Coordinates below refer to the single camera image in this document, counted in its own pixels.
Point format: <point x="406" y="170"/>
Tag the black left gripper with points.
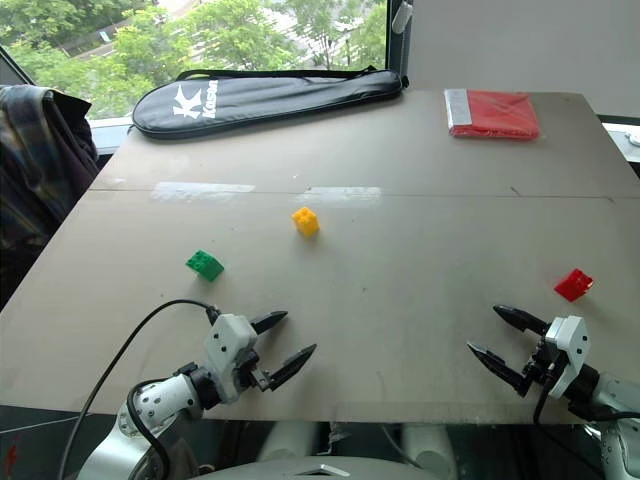
<point x="250" y="372"/>

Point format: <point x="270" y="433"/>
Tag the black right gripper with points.
<point x="541" y="367"/>

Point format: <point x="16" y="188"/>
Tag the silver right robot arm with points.
<point x="607" y="415"/>

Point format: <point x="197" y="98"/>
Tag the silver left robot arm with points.
<point x="160" y="400"/>

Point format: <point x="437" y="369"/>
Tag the red toy brick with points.
<point x="574" y="285"/>

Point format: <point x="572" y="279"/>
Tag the green toy brick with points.
<point x="205" y="264"/>

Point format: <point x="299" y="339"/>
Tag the yellow toy brick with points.
<point x="306" y="220"/>

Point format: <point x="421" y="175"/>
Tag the silver robot torso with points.
<point x="320" y="467"/>

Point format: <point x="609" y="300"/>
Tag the red folded cloth package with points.
<point x="495" y="114"/>

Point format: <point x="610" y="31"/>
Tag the white device on ledge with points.
<point x="631" y="139"/>

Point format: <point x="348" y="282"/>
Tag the black racket bag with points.
<point x="260" y="100"/>

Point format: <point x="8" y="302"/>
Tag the plaid jacket on chair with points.
<point x="40" y="175"/>

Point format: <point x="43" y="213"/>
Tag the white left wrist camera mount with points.
<point x="227" y="345"/>

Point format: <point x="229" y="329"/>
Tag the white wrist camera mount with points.
<point x="227" y="345"/>
<point x="567" y="355"/>

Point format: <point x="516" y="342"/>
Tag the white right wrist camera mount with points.
<point x="567" y="355"/>

